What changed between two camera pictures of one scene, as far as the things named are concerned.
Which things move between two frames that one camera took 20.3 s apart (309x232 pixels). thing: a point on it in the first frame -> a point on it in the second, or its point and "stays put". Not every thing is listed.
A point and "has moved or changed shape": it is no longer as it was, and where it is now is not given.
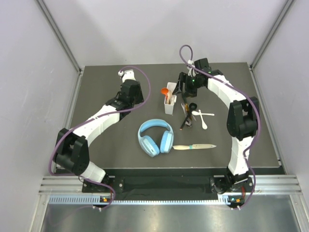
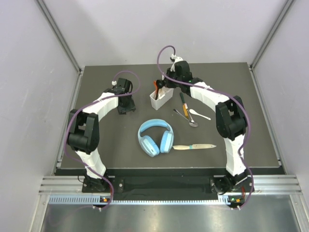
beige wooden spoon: (169, 94) -> (161, 92)
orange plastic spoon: (165, 91) -> (155, 84)
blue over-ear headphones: (149, 145) stays put
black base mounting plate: (224, 185) stays put
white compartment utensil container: (169, 108) -> (165, 94)
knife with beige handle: (193, 146) stays put
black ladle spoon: (192, 106) -> (160, 83)
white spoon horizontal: (196, 113) has moved or changed shape
